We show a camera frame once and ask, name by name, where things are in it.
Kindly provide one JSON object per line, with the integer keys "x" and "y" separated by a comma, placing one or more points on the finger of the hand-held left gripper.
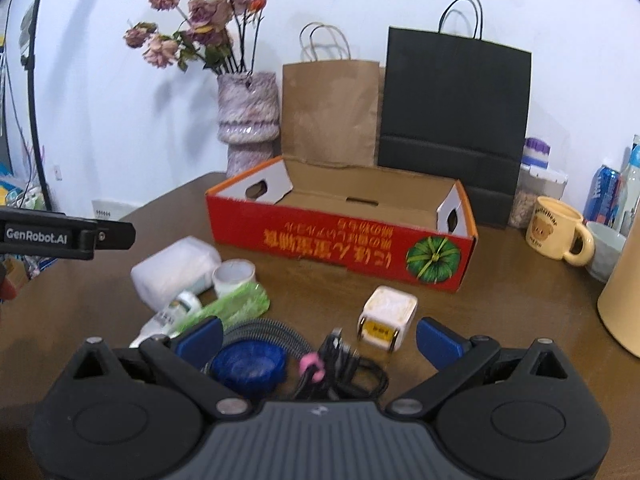
{"x": 117, "y": 235}

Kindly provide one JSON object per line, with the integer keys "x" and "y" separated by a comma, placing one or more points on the purple and white jar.
{"x": 536, "y": 152}

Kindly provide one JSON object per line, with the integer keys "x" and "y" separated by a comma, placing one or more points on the blue drink can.
{"x": 602, "y": 195}

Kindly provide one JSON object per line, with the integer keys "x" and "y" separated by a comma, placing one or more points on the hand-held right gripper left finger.
{"x": 200, "y": 342}

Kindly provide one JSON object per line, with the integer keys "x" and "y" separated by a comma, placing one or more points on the small wall socket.
{"x": 58, "y": 172}

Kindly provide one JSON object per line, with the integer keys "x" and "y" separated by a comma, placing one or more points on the clear food container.
{"x": 530, "y": 200}

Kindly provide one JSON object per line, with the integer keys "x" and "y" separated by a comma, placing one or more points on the pink mottled ceramic vase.
{"x": 247, "y": 110}

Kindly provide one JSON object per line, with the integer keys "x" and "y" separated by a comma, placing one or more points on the blue round lid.
{"x": 247, "y": 367}

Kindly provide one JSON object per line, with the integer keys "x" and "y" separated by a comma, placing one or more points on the clear glass bottle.
{"x": 632, "y": 180}

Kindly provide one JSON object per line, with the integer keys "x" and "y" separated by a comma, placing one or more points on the white tissue pack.
{"x": 170, "y": 270}

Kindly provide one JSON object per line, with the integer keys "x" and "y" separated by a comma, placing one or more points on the white cube charger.
{"x": 387, "y": 310}

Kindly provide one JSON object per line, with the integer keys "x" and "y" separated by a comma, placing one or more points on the green plastic packet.
{"x": 235, "y": 302}

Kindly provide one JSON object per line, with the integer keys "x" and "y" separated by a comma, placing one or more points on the dried pink rose bouquet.
{"x": 205, "y": 12}

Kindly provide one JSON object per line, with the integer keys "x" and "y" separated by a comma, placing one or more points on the black paper bag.
{"x": 450, "y": 100}

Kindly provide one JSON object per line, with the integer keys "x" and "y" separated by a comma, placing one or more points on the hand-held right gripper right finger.
{"x": 440, "y": 342}

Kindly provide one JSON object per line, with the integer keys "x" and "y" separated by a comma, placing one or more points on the cream thermos jug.
{"x": 625, "y": 305}

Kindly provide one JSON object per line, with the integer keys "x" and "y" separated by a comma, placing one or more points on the red cardboard box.
{"x": 320, "y": 240}

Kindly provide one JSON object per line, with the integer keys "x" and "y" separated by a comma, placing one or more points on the person's left hand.
{"x": 5, "y": 289}

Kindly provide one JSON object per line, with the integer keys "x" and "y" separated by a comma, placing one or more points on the yellow bear mug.
{"x": 550, "y": 230}

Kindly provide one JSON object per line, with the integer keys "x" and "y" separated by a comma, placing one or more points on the brown paper bag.
{"x": 330, "y": 110}

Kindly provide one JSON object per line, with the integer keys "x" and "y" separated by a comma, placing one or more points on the white ceramic cup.
{"x": 605, "y": 255}

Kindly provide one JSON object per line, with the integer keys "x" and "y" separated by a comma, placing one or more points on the white plastic bottle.
{"x": 170, "y": 312}

